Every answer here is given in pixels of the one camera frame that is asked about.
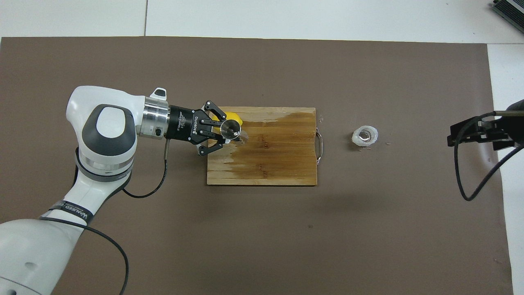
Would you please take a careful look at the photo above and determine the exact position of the yellow lemon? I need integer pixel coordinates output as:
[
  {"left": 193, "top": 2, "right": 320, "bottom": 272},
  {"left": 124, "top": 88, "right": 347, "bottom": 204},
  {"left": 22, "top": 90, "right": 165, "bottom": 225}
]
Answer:
[{"left": 223, "top": 111, "right": 244, "bottom": 127}]

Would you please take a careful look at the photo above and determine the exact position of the wooden cutting board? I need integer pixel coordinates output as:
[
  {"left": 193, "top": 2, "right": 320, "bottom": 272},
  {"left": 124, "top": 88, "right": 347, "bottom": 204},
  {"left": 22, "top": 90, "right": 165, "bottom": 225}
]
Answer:
[{"left": 207, "top": 107, "right": 324, "bottom": 186}]

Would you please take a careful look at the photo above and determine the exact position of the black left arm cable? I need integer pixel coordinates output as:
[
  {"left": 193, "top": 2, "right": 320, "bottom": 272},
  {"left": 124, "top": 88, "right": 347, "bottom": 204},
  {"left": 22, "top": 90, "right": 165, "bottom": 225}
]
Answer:
[{"left": 39, "top": 138, "right": 169, "bottom": 295}]

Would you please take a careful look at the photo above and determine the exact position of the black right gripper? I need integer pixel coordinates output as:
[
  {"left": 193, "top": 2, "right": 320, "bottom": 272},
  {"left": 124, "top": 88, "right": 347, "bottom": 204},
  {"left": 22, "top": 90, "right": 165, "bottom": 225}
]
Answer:
[{"left": 447, "top": 100, "right": 524, "bottom": 151}]

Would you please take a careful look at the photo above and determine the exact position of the steel double jigger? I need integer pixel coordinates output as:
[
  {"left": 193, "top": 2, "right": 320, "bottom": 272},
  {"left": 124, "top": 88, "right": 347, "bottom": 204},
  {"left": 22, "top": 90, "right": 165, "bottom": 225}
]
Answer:
[{"left": 220, "top": 119, "right": 249, "bottom": 144}]

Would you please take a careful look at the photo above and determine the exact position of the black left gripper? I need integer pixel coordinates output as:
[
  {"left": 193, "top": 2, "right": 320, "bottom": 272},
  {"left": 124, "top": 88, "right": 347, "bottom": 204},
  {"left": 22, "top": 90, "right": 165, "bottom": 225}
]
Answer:
[{"left": 166, "top": 100, "right": 226, "bottom": 157}]

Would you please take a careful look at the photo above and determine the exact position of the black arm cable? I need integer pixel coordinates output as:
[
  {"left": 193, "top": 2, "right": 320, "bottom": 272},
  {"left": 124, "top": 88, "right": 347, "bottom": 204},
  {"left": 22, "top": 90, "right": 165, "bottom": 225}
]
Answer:
[
  {"left": 454, "top": 110, "right": 524, "bottom": 202},
  {"left": 39, "top": 138, "right": 169, "bottom": 295}
]

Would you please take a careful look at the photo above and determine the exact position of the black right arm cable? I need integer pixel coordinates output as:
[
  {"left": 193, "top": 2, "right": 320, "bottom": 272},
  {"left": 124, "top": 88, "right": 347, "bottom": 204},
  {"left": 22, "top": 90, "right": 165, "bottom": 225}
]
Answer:
[{"left": 454, "top": 110, "right": 524, "bottom": 202}]

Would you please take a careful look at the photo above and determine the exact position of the black finned device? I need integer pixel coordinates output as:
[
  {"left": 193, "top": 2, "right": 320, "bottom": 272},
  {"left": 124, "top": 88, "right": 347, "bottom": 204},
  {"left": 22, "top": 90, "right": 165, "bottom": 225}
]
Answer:
[{"left": 490, "top": 0, "right": 524, "bottom": 23}]

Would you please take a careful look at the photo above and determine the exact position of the small clear glass cup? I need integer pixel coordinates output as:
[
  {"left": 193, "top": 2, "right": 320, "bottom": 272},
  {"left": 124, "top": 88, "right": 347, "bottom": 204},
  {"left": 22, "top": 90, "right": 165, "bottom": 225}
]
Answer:
[{"left": 352, "top": 125, "right": 379, "bottom": 148}]

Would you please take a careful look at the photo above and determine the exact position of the brown paper table mat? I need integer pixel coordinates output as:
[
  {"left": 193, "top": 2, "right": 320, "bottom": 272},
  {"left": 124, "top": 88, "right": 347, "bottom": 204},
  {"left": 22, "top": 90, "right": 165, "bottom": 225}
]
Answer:
[{"left": 0, "top": 36, "right": 514, "bottom": 295}]

